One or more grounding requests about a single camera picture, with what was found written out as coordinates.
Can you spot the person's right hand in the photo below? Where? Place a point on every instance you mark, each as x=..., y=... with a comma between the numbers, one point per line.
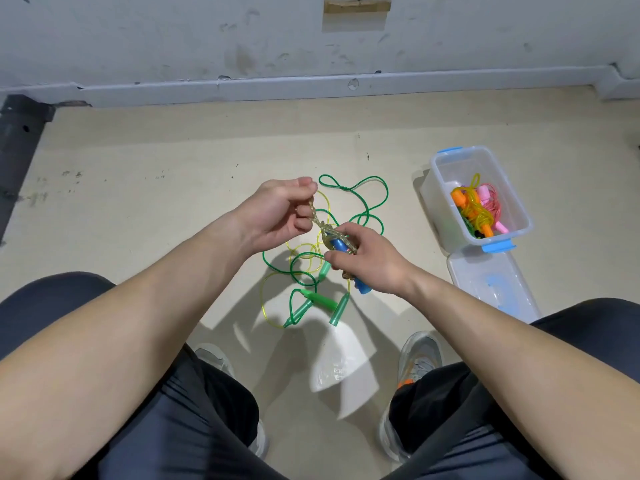
x=372, y=263

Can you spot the person's left hand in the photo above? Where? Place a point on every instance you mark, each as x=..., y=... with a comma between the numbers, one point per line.
x=268, y=215

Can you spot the clear storage box blue latches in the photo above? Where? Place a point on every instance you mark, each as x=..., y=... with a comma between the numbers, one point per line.
x=460, y=165

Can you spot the person's right forearm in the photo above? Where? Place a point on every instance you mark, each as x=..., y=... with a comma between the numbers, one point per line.
x=530, y=385

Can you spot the person's left forearm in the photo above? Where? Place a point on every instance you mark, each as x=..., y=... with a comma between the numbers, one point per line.
x=100, y=355

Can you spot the clear plastic box lid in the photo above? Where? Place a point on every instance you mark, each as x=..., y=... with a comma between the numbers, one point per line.
x=495, y=285

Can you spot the grey right shoe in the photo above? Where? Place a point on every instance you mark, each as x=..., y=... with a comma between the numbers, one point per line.
x=420, y=355

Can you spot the grey shoe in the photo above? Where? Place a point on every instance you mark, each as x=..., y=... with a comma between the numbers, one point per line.
x=420, y=355
x=212, y=357

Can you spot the grey left shoe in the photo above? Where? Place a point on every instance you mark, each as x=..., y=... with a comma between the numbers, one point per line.
x=212, y=357

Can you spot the black shorts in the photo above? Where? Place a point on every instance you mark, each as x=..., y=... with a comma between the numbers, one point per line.
x=40, y=320

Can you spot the small wooden wall block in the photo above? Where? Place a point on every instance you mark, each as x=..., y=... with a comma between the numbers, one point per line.
x=357, y=6

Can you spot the black metal rack frame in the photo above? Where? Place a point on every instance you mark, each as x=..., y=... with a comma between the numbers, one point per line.
x=20, y=155

